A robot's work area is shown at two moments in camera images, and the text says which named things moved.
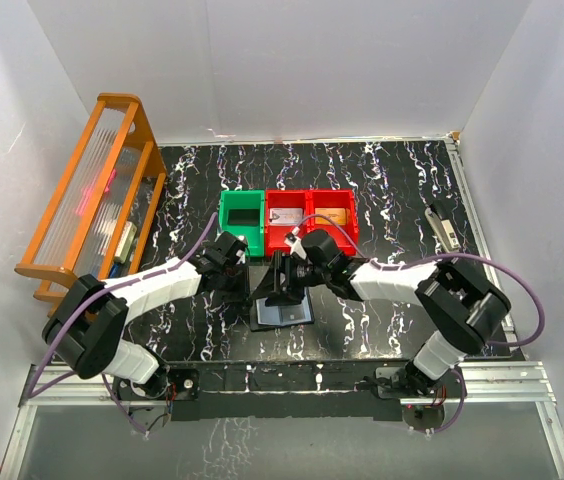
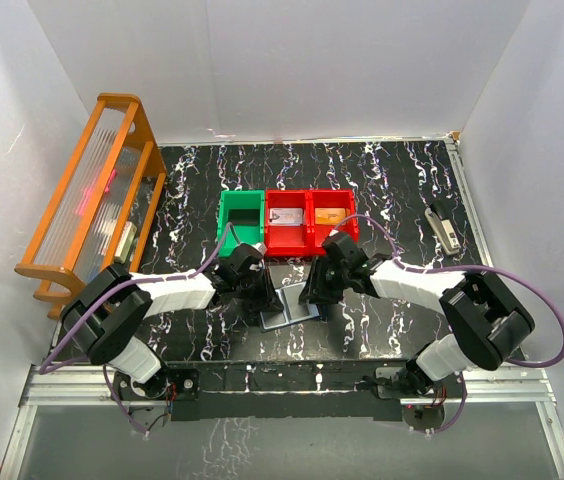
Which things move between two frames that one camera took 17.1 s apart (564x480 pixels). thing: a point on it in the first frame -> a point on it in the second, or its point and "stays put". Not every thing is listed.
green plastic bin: [242, 213] stays put
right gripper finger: [271, 283] -> [314, 291]
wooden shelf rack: [100, 219] stays put
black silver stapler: [444, 230] stays put
